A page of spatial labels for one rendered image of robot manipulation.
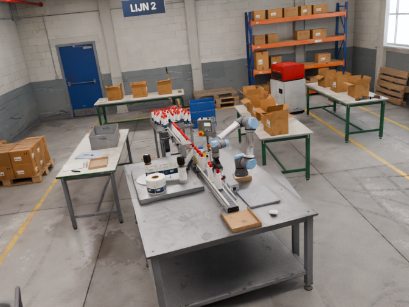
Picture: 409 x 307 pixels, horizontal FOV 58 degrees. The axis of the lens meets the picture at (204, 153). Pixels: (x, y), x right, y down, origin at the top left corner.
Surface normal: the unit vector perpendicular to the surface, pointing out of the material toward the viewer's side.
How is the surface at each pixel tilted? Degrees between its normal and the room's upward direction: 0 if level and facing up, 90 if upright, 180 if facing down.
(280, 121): 91
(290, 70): 90
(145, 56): 90
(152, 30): 90
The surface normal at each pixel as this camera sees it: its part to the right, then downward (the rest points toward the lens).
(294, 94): 0.29, 0.31
